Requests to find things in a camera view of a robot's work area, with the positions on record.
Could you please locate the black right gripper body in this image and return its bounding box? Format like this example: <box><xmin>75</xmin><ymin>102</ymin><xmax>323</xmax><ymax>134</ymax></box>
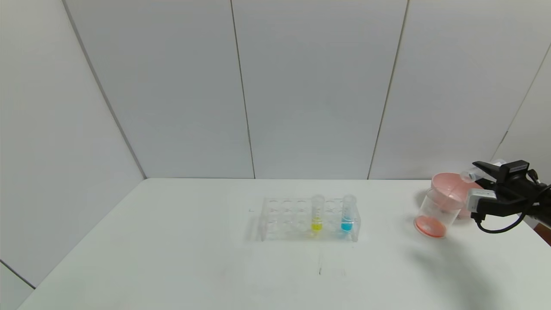
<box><xmin>495</xmin><ymin>160</ymin><xmax>543</xmax><ymax>202</ymax></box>

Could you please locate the yellow pigment test tube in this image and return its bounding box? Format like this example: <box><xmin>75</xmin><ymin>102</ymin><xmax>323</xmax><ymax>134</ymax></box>
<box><xmin>310</xmin><ymin>194</ymin><xmax>325</xmax><ymax>234</ymax></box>

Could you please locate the clear plastic beaker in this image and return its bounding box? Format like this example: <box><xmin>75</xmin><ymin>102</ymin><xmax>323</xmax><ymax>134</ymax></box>
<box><xmin>414</xmin><ymin>186</ymin><xmax>467</xmax><ymax>239</ymax></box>

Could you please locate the blue pigment test tube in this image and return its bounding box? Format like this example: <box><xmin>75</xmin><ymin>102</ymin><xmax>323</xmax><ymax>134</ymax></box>
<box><xmin>341</xmin><ymin>195</ymin><xmax>358</xmax><ymax>234</ymax></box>

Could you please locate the clear plastic test tube rack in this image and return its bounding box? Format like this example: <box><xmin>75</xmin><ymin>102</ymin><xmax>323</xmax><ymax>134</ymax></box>
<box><xmin>257</xmin><ymin>197</ymin><xmax>361</xmax><ymax>243</ymax></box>

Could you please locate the pink bowl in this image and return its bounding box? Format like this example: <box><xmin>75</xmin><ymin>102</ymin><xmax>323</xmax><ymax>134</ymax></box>
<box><xmin>431</xmin><ymin>173</ymin><xmax>483</xmax><ymax>220</ymax></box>

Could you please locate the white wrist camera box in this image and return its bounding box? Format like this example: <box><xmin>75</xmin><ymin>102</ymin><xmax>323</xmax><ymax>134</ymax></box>
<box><xmin>467</xmin><ymin>189</ymin><xmax>497</xmax><ymax>213</ymax></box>

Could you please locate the black camera cable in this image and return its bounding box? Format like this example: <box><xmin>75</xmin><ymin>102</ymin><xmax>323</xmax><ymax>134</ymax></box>
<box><xmin>472</xmin><ymin>184</ymin><xmax>551</xmax><ymax>234</ymax></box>

